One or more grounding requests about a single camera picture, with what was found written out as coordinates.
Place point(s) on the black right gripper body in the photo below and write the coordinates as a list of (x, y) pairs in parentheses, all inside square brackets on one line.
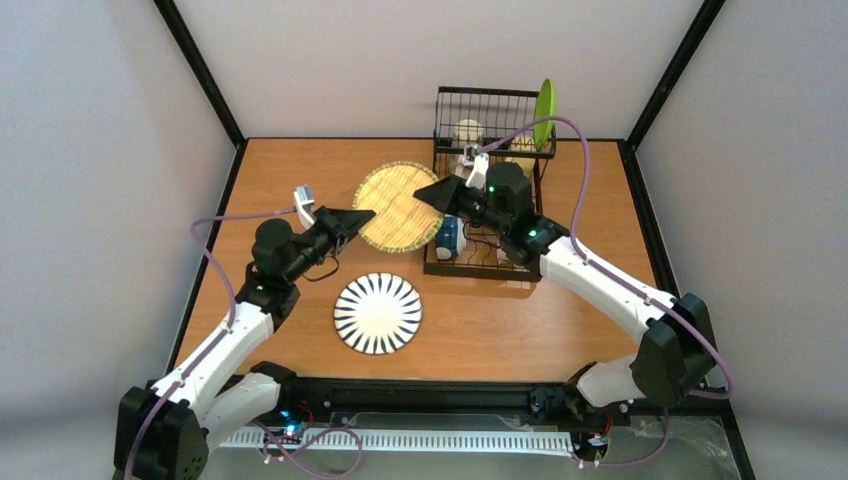
[(460, 197)]

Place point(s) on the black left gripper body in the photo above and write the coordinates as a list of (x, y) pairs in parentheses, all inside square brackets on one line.
[(334, 230)]

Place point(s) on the white bowl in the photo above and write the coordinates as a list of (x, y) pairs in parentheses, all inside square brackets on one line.
[(450, 240)]

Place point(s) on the woven bamboo pattern plate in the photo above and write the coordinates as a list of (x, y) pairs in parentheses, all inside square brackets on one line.
[(402, 223)]

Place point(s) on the black wire dish rack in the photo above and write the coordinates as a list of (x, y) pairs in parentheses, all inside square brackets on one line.
[(500, 112)]

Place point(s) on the tall patterned ceramic cup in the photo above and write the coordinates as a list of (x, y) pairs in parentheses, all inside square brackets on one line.
[(464, 133)]

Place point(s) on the yellow ceramic mug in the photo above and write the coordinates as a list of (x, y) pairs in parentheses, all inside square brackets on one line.
[(523, 144)]

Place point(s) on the striped plate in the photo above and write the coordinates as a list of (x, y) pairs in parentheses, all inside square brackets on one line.
[(378, 313)]

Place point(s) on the green plate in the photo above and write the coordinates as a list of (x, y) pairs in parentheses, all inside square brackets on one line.
[(546, 106)]

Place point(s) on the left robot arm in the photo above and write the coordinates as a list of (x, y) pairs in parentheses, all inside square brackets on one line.
[(168, 429)]

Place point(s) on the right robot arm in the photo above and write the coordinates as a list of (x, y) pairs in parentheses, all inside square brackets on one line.
[(673, 354)]

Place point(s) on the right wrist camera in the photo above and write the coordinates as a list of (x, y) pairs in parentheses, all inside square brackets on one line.
[(477, 162)]

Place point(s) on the white cable duct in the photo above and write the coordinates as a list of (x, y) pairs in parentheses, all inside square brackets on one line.
[(389, 440)]

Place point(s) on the black enclosure frame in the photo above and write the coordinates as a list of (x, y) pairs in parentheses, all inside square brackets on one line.
[(537, 403)]

